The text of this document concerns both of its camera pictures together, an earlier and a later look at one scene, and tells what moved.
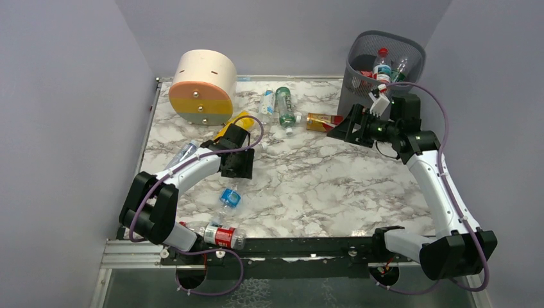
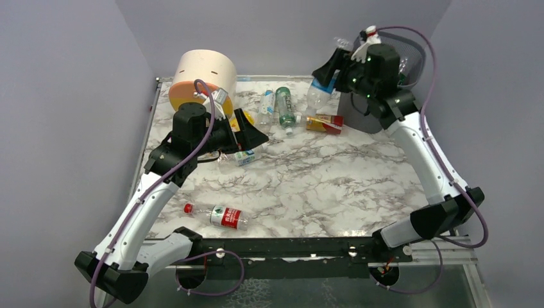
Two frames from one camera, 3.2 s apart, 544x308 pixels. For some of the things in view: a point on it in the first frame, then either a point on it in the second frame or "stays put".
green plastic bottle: (285, 108) stays put
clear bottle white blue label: (267, 106) stays put
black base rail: (285, 258) stays put
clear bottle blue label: (230, 196) → (319, 94)
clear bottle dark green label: (398, 75) stays put
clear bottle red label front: (229, 237) → (221, 215)
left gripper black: (229, 138) → (237, 132)
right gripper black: (357, 126) → (340, 64)
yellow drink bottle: (243, 120) stays put
